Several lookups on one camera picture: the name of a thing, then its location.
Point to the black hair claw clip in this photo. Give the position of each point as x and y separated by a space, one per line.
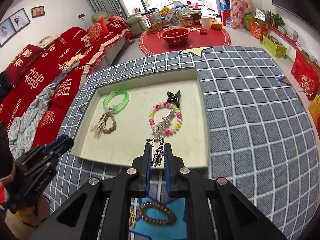
174 98

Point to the pink floral gift box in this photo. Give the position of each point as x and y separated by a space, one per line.
239 8

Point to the red plastic colander bowl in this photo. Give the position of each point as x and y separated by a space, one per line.
176 36

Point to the green potted plant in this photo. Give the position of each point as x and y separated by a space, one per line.
274 19

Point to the grey checkered tablecloth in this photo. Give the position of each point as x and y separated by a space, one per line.
260 135

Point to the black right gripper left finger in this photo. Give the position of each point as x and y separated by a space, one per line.
141 184

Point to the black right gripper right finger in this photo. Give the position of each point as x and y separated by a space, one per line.
172 165

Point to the red square cushion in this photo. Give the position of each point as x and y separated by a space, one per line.
97 29

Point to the beige armchair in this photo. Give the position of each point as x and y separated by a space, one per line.
135 22

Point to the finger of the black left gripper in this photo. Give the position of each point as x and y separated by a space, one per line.
69 145
58 146

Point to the silver charm on bracelet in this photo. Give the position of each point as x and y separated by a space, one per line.
166 120

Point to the red round rug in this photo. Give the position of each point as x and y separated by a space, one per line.
152 44

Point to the grey patterned blanket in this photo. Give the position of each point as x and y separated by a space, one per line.
22 130

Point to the white mug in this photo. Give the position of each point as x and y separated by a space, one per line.
206 22

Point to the green jewelry tray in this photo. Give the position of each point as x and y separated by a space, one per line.
133 128

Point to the silver dangling earring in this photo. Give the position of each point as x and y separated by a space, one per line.
157 143

